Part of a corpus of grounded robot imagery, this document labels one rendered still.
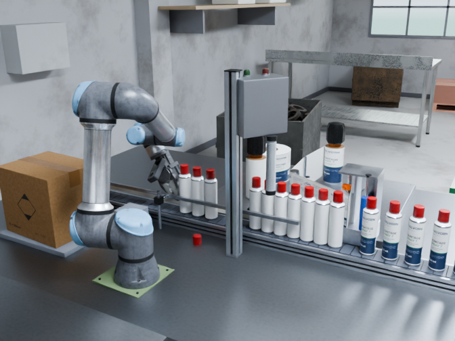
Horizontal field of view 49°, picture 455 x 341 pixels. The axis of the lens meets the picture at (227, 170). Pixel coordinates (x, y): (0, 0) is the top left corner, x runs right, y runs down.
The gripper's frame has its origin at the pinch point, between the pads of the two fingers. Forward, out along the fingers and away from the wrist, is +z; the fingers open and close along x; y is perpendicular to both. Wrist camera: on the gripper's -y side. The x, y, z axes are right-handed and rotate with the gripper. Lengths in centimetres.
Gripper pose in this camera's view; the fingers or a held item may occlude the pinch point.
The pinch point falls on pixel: (176, 198)
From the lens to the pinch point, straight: 208.7
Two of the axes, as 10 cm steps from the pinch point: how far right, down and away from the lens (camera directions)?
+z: 4.5, 8.9, 0.5
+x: -7.5, 3.4, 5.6
